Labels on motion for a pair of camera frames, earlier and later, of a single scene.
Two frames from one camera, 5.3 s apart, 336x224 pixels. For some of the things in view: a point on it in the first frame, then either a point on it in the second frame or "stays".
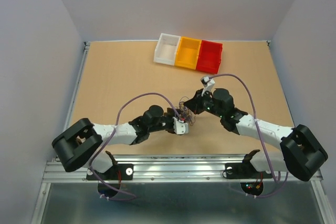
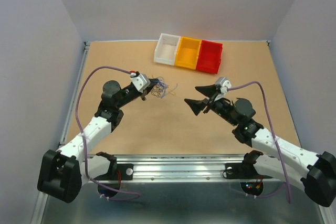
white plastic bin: x=166 y=49 stays
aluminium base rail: x=203 y=168 stays
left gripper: x=170 y=113 -> x=153 y=81
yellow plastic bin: x=188 y=52 stays
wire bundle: x=184 y=112 -> x=161 y=88
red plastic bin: x=209 y=56 stays
